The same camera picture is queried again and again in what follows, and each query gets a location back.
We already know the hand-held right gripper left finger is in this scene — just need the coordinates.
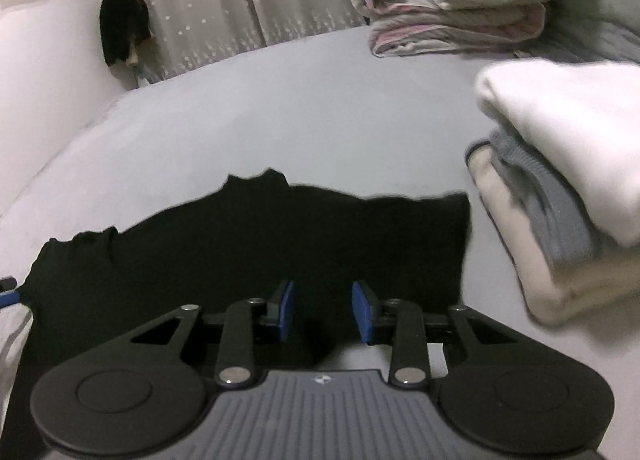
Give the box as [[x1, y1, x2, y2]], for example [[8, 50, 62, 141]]
[[131, 279, 296, 387]]

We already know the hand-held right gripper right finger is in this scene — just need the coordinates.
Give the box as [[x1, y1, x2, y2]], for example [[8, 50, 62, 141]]
[[351, 280, 518, 387]]

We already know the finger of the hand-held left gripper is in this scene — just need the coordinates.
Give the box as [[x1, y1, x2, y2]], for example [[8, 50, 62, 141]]
[[0, 276, 22, 311]]

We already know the beige folded garment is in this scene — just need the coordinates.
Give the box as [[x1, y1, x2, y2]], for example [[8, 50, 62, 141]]
[[465, 139, 640, 327]]

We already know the grey folded garment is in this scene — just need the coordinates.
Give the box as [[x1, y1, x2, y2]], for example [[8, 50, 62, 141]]
[[487, 127, 603, 268]]

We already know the white folded garment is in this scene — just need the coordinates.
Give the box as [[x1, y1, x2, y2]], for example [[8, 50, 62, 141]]
[[474, 60, 640, 247]]

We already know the black fluffy hanging garment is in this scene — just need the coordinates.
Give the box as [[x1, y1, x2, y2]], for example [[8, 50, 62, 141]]
[[99, 0, 152, 68]]

